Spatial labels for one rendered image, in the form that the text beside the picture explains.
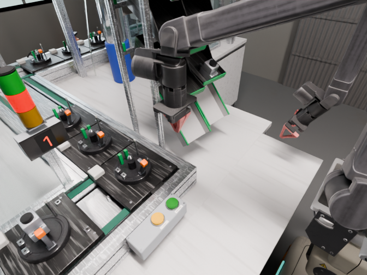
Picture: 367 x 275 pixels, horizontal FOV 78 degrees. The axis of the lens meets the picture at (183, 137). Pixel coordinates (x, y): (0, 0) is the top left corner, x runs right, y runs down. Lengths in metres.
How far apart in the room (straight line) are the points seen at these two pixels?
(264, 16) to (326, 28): 2.81
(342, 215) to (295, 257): 1.05
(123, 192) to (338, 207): 0.62
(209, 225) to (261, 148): 0.48
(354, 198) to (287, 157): 0.67
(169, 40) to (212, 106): 0.63
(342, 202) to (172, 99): 0.40
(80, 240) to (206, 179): 0.51
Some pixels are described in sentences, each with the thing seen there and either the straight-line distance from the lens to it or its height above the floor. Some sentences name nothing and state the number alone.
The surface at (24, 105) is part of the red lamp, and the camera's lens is 0.70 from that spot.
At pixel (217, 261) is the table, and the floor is 0.86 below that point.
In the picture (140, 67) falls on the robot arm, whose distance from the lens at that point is 0.55.
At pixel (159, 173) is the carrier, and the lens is 0.87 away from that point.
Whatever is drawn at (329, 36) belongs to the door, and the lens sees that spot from 3.28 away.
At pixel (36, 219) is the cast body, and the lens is 0.75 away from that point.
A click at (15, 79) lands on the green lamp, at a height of 1.39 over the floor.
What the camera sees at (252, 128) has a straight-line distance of 1.26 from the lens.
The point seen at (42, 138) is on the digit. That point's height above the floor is 1.22.
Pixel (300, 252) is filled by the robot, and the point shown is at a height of 0.28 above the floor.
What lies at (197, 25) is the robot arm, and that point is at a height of 1.51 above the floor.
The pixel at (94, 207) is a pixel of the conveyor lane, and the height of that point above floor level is 0.92.
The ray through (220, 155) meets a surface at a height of 0.86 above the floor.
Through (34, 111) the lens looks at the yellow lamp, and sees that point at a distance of 0.72.
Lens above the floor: 1.64
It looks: 42 degrees down
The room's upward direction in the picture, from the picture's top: 2 degrees counter-clockwise
